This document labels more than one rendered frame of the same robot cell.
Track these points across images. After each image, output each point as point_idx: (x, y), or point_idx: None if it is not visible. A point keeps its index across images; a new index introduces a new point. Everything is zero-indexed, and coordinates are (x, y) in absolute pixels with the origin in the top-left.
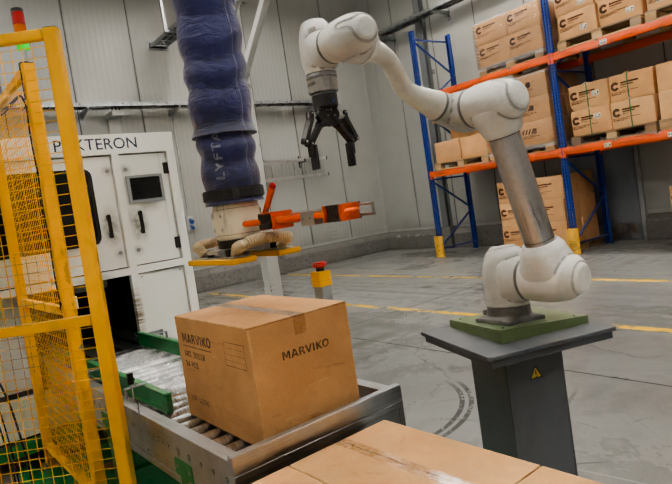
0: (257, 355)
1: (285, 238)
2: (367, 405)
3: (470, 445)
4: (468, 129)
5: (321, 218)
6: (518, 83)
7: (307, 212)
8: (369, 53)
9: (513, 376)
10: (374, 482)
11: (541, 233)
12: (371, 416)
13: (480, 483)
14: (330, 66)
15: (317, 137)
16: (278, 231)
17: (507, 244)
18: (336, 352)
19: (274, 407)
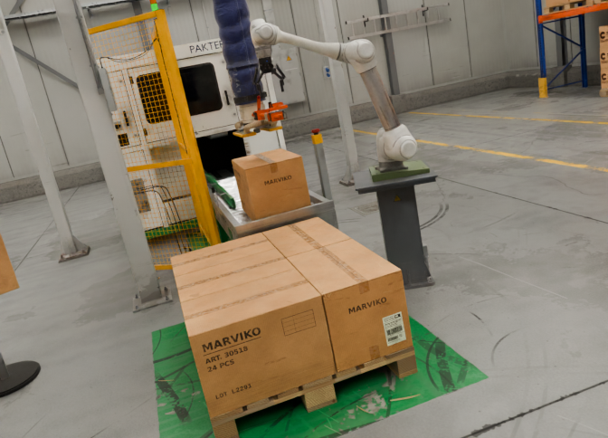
0: (251, 182)
1: (270, 122)
2: (311, 209)
3: (337, 229)
4: None
5: None
6: (365, 43)
7: (265, 114)
8: (273, 42)
9: (383, 199)
10: (284, 240)
11: (388, 124)
12: (314, 214)
13: (320, 242)
14: (262, 44)
15: (260, 80)
16: None
17: None
18: (296, 182)
19: (261, 206)
